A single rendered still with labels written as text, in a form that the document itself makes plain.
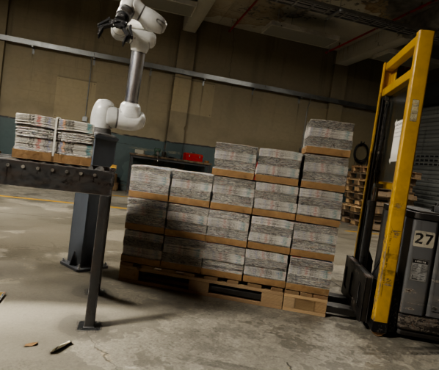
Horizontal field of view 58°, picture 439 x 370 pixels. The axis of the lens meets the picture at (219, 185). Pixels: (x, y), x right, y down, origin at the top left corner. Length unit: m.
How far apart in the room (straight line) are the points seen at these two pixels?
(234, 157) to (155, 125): 6.84
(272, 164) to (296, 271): 0.73
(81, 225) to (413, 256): 2.26
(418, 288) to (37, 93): 8.44
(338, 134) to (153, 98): 7.16
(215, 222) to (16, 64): 7.69
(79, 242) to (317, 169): 1.79
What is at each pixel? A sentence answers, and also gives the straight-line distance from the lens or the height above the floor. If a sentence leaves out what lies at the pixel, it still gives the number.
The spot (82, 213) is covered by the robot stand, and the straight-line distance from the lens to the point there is 3.08.
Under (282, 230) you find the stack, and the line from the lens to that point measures 2.69.
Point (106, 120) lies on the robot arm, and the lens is 3.06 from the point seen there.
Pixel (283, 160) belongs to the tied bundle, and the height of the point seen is 0.99.
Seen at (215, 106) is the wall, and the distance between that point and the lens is 9.69.
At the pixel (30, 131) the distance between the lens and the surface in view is 2.20.
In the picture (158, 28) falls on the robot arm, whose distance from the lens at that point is 2.57.
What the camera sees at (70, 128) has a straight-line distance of 2.18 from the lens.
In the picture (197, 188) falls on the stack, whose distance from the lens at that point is 2.70.
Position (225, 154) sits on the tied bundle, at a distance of 2.67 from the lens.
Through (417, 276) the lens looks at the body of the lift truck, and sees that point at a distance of 2.73.
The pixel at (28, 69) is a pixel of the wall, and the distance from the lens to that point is 9.73.
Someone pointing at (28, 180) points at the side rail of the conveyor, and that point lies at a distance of 2.08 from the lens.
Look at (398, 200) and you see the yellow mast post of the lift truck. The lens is 2.58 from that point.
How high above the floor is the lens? 0.91
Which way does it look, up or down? 3 degrees down
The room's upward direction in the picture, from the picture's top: 8 degrees clockwise
